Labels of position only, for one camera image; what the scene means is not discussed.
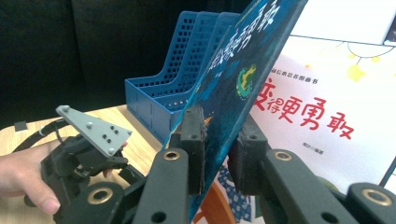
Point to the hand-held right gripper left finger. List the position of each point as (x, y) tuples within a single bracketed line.
[(174, 186)]

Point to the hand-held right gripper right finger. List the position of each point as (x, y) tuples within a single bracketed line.
[(280, 186)]

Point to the blue plastic file rack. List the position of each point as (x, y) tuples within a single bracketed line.
[(162, 102)]

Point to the children's picture book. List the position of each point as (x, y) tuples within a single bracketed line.
[(236, 49)]

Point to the grey tape piece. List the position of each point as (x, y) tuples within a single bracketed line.
[(20, 126)]

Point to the dark curtain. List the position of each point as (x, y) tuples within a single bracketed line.
[(62, 46)]

